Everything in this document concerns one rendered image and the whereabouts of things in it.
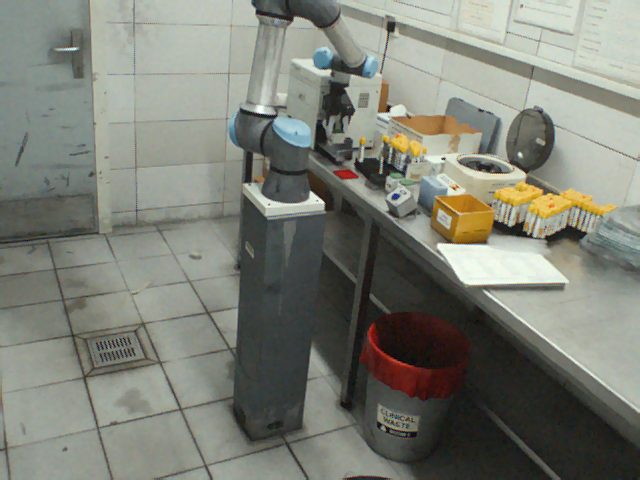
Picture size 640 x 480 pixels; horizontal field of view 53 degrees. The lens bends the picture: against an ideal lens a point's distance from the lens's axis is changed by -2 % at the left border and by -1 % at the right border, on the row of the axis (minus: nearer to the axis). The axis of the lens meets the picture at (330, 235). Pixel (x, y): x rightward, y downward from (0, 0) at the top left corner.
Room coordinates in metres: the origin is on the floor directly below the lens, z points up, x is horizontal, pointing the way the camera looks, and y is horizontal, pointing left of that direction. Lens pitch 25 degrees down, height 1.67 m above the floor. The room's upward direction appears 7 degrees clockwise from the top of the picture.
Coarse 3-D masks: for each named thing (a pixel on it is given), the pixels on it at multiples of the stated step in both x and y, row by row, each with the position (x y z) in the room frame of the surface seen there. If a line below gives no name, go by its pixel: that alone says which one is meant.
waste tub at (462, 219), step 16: (448, 208) 1.77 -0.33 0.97; (464, 208) 1.88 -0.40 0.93; (480, 208) 1.83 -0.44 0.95; (432, 224) 1.82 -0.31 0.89; (448, 224) 1.75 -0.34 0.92; (464, 224) 1.73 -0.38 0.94; (480, 224) 1.76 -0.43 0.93; (448, 240) 1.74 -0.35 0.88; (464, 240) 1.74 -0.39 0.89; (480, 240) 1.76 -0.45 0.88
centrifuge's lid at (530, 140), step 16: (528, 112) 2.28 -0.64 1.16; (544, 112) 2.20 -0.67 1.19; (512, 128) 2.31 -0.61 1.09; (528, 128) 2.29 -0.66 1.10; (544, 128) 2.23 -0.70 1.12; (512, 144) 2.30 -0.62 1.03; (528, 144) 2.27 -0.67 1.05; (544, 144) 2.21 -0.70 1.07; (512, 160) 2.25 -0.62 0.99; (528, 160) 2.23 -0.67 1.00; (544, 160) 2.12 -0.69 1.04
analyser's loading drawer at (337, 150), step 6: (318, 138) 2.47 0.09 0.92; (324, 138) 2.47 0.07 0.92; (318, 144) 2.41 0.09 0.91; (324, 144) 2.40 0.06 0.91; (336, 144) 2.34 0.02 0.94; (342, 144) 2.35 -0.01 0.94; (330, 150) 2.33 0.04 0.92; (336, 150) 2.34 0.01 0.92; (342, 150) 2.35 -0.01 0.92; (348, 150) 2.30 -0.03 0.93; (336, 156) 2.28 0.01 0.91; (342, 156) 2.29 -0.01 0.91; (348, 156) 2.30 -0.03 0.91
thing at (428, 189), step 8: (424, 184) 1.98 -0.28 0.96; (432, 184) 1.94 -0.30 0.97; (440, 184) 1.94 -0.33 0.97; (424, 192) 1.97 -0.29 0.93; (432, 192) 1.93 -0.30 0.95; (440, 192) 1.92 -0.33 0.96; (424, 200) 1.96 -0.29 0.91; (432, 200) 1.92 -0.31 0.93; (424, 208) 1.95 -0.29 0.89; (432, 208) 1.92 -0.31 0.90
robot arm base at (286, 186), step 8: (272, 168) 1.85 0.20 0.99; (272, 176) 1.85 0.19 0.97; (280, 176) 1.83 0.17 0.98; (288, 176) 1.83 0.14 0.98; (296, 176) 1.84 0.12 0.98; (304, 176) 1.86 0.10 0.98; (264, 184) 1.86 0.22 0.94; (272, 184) 1.84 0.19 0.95; (280, 184) 1.83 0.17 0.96; (288, 184) 1.83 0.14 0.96; (296, 184) 1.83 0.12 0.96; (304, 184) 1.87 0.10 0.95; (264, 192) 1.84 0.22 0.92; (272, 192) 1.83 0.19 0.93; (280, 192) 1.82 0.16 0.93; (288, 192) 1.82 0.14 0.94; (296, 192) 1.83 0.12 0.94; (304, 192) 1.87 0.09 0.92; (272, 200) 1.82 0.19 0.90; (280, 200) 1.81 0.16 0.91; (288, 200) 1.81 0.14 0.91; (296, 200) 1.82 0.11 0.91; (304, 200) 1.85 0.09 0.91
